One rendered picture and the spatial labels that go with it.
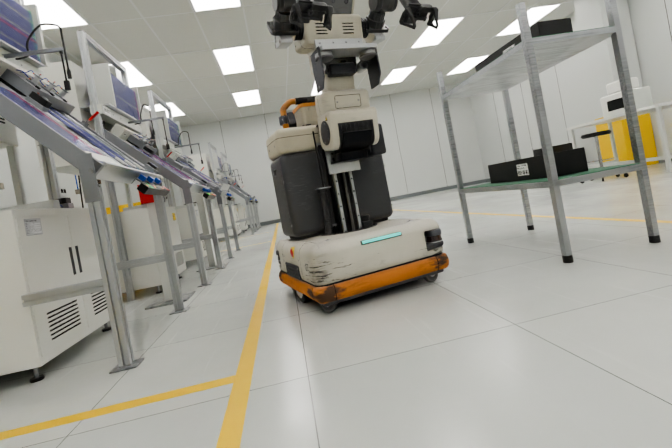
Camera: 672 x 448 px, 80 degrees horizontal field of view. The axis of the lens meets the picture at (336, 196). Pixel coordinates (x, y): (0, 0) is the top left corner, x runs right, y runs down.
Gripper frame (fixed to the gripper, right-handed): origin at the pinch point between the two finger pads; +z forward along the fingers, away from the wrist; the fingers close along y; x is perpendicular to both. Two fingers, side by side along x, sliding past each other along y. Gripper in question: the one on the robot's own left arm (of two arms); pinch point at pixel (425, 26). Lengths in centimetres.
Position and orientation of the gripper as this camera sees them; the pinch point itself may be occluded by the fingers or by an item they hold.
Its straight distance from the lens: 163.3
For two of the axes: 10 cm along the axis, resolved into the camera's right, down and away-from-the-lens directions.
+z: 3.0, 8.2, -4.8
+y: 9.3, -1.4, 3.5
